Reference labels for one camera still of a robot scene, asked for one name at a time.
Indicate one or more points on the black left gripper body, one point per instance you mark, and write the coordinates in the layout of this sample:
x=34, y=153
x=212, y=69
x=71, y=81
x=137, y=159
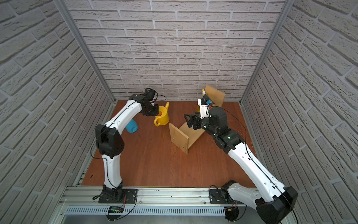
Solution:
x=152, y=110

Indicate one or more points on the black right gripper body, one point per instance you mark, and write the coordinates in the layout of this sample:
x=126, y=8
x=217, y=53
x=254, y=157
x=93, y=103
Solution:
x=193, y=120

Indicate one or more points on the yellow watering can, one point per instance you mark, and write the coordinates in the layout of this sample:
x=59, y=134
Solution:
x=162, y=118

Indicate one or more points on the light blue pink spray bottle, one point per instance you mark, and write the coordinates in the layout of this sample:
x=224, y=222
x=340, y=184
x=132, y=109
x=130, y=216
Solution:
x=132, y=126

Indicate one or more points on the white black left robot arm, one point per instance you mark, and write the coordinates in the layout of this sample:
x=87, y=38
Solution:
x=110, y=143

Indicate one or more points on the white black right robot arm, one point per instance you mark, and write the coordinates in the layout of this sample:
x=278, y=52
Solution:
x=272, y=200

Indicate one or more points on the light wooden shelf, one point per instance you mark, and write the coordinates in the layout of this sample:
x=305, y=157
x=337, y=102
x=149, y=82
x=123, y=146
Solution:
x=184, y=137

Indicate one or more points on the black round connector box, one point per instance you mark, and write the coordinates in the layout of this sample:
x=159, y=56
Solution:
x=231, y=213

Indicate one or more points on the green circuit board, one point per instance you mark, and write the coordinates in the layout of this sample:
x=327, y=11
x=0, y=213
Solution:
x=115, y=210

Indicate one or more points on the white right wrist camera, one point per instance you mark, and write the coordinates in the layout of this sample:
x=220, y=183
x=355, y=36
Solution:
x=204, y=106

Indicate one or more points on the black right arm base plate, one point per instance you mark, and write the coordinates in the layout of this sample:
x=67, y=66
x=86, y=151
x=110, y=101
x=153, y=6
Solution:
x=220, y=196

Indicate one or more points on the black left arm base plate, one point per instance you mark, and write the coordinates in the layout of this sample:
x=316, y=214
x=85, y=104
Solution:
x=118, y=195

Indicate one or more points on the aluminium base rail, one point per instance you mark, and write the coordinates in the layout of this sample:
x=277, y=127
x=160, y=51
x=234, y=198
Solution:
x=158, y=201

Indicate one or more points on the aluminium corner post left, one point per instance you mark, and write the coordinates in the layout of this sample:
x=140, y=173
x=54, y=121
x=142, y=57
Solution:
x=65, y=13

